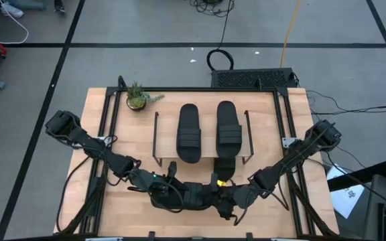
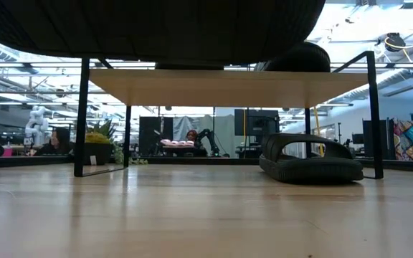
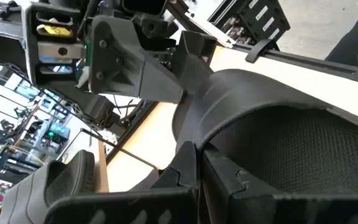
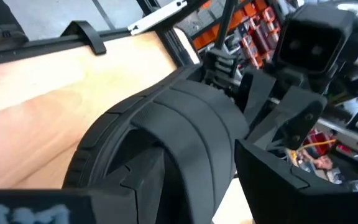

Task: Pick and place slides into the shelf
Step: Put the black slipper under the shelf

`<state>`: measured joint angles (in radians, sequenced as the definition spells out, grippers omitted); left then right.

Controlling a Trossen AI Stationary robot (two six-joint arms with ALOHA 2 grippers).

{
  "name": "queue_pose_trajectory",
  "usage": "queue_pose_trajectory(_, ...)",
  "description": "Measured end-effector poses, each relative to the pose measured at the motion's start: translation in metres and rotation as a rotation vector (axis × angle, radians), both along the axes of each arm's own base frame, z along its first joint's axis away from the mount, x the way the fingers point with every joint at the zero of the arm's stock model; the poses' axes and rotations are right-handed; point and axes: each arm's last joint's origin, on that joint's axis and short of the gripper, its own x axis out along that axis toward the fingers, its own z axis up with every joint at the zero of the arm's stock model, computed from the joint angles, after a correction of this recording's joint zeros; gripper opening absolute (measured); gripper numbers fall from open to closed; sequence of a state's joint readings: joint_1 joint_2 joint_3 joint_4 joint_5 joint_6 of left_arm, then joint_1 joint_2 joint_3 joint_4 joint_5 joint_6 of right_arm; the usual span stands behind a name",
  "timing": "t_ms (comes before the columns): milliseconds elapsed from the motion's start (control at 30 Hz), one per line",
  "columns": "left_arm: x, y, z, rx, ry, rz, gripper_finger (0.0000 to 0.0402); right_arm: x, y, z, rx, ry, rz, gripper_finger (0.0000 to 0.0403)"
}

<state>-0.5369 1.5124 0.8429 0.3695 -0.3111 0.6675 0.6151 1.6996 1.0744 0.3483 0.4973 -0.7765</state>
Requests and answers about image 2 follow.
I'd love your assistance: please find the grey curtain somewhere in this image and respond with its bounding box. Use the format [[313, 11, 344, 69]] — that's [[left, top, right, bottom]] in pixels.
[[172, 114, 236, 157]]

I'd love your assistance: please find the yellow cable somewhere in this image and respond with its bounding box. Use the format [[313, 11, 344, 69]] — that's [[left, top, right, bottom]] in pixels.
[[313, 106, 325, 158]]

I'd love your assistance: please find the black ceiling device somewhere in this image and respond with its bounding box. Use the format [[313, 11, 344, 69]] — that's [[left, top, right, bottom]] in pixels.
[[384, 32, 407, 54]]

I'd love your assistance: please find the black monitor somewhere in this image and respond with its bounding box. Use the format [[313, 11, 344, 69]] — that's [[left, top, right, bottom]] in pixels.
[[234, 109, 280, 137]]

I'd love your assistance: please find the black slide sandal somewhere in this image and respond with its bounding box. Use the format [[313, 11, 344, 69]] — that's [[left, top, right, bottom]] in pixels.
[[0, 0, 326, 67], [255, 41, 332, 73], [258, 133, 364, 184]]

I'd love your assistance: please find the dark round plant pot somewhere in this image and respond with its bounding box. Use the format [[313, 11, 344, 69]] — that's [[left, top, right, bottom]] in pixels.
[[83, 142, 113, 166]]

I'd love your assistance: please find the black standing panel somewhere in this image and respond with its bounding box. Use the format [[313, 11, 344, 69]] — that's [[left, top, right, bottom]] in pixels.
[[138, 116, 174, 157]]

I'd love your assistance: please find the black metal table frame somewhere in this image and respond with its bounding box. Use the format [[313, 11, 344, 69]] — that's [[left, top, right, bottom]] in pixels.
[[0, 154, 413, 173]]

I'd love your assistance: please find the green succulent plant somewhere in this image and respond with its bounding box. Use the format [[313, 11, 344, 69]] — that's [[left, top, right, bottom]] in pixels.
[[85, 120, 148, 166]]

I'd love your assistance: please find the black cabinet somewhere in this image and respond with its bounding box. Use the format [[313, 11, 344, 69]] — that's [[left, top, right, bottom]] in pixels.
[[362, 119, 396, 161]]

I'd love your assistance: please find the wooden shelf with black legs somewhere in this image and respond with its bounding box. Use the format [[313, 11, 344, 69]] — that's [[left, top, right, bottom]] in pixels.
[[73, 50, 385, 180]]

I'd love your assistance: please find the pink items row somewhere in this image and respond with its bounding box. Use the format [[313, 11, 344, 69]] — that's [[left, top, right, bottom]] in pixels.
[[160, 138, 196, 148]]

